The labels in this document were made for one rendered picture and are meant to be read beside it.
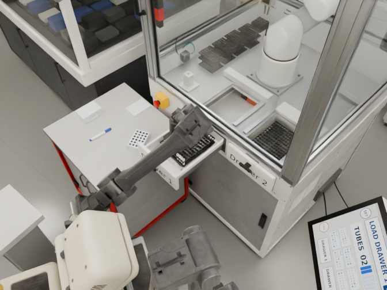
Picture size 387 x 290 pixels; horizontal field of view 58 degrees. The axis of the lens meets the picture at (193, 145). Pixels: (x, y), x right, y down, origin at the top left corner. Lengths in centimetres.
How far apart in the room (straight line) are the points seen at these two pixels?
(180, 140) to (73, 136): 116
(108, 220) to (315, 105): 77
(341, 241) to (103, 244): 85
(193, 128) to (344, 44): 49
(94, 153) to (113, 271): 108
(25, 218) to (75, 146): 46
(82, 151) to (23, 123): 147
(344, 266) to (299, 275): 111
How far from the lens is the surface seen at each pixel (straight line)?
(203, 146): 179
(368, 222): 140
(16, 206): 193
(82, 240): 102
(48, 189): 288
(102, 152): 197
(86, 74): 224
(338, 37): 110
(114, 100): 222
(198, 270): 69
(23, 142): 325
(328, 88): 121
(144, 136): 195
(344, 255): 140
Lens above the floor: 228
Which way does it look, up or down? 52 degrees down
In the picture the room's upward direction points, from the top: straight up
